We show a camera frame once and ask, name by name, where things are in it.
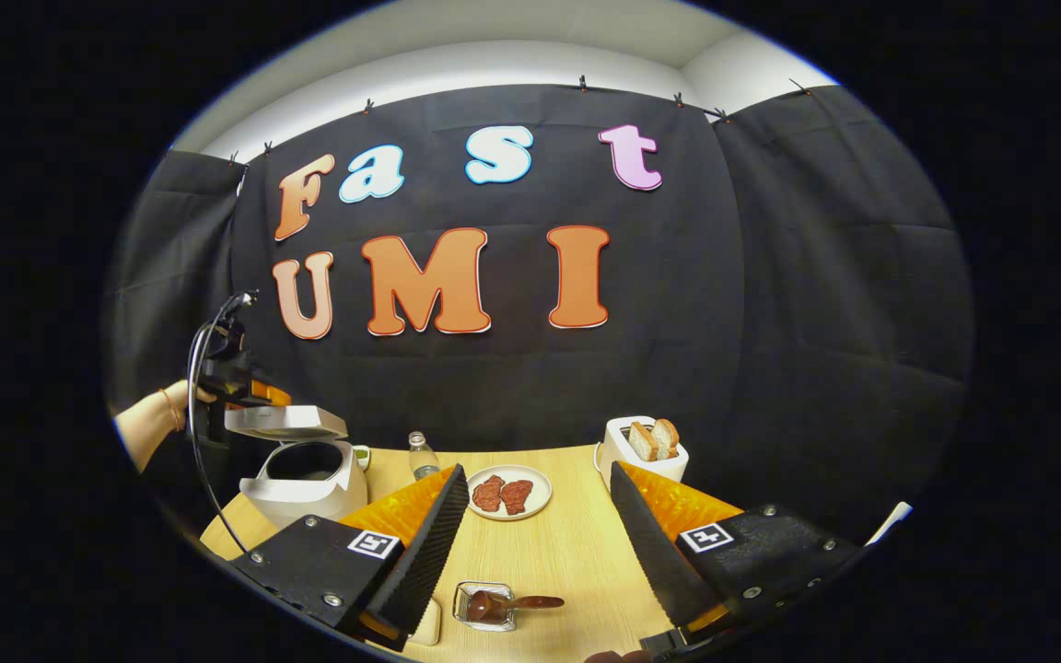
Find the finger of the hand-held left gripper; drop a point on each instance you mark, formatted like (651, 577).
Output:
(270, 394)

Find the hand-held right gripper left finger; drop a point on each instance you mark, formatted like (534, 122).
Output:
(425, 571)

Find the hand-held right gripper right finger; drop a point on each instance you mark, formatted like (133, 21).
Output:
(650, 552)

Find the cream container of rice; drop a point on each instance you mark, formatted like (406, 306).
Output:
(427, 622)

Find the white rice cooker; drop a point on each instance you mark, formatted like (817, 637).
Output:
(309, 497)

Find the dark wooden spoon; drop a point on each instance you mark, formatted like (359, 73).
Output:
(540, 602)

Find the white toaster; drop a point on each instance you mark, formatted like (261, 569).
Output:
(669, 468)

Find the red meat piece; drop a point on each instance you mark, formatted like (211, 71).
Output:
(517, 496)
(488, 494)

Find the clear glass bottle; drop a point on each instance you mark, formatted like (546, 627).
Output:
(422, 460)

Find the toasted bread slice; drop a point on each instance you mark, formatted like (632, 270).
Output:
(667, 435)
(643, 442)

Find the white round plate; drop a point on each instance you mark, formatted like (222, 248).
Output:
(542, 488)

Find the black backdrop cloth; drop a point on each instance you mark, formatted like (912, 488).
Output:
(816, 322)

